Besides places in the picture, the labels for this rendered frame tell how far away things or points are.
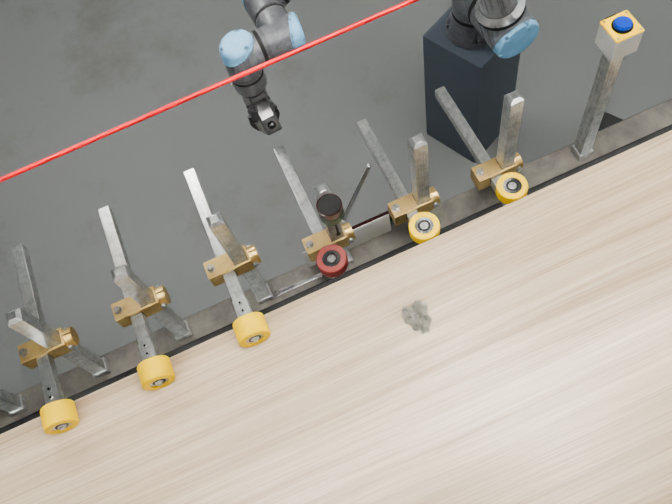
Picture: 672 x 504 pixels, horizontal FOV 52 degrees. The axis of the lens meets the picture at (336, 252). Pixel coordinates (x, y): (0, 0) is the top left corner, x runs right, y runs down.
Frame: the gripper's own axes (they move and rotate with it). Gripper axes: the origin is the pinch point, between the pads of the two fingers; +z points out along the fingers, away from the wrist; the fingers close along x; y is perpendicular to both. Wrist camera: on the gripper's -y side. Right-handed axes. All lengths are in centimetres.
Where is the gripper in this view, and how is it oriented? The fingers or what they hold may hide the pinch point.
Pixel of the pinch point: (270, 132)
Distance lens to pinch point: 208.7
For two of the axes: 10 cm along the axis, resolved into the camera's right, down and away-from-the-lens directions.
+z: 1.4, 4.1, 9.0
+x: -9.1, 4.1, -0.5
